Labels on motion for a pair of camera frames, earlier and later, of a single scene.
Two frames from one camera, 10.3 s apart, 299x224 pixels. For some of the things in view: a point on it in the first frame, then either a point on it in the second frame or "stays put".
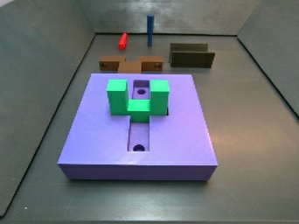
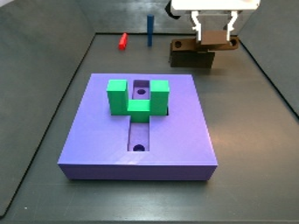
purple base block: (168, 149) stays put
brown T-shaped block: (146, 64) to (212, 39)
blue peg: (150, 19) stays put
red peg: (122, 42) stays put
